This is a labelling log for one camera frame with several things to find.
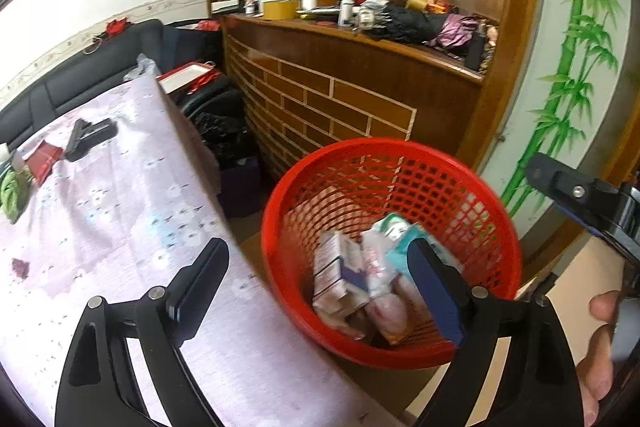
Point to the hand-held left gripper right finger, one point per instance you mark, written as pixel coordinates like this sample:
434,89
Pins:
440,297

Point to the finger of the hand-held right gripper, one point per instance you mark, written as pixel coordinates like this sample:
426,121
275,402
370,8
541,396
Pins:
560,179

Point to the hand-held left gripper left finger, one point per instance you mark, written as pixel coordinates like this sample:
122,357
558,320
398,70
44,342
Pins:
197,292

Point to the knotted plastic bag pink contents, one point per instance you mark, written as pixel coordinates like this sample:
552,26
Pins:
392,314

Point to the teal tissue pack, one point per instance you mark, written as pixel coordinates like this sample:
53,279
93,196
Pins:
400,229

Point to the blue white medicine box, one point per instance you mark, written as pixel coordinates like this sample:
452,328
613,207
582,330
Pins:
332,277

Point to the red plastic basket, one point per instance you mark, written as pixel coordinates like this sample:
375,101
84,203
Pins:
350,167

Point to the person's right hand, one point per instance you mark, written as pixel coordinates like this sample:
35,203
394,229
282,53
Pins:
595,367

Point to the purple floral tablecloth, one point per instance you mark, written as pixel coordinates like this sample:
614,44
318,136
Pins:
125,207

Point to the black plastic bag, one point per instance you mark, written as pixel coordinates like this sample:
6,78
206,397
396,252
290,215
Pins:
220,127

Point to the pink crumpled wrapper ball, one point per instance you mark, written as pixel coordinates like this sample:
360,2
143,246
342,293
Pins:
20,268

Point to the pink cloth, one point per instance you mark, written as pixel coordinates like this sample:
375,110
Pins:
455,32

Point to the flat red packet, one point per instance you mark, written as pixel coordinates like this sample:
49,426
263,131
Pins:
45,162

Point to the green towel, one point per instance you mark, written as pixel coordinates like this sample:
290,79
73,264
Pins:
12,197

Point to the wooden brick-pattern cabinet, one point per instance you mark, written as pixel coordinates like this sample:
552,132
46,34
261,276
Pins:
350,107

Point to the black umbrella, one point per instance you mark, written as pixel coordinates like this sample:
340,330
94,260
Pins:
410,24

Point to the small clear plastic bag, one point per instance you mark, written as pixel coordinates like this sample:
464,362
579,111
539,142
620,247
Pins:
142,68

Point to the dark blue bag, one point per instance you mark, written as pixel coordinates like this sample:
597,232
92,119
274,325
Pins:
185,42

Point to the black leather sofa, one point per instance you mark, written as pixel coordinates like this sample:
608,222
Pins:
75,72

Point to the white spray bottle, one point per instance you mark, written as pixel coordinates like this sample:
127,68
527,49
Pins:
346,7

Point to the red cloth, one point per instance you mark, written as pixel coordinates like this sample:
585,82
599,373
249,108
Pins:
117,28

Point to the flat white box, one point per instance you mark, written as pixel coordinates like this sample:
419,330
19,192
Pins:
225,6

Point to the yellow tape roll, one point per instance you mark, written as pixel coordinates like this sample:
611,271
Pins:
280,10

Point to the white paper roll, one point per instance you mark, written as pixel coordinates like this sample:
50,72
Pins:
310,1

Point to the green bamboo wall decal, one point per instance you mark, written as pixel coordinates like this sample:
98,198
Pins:
575,32

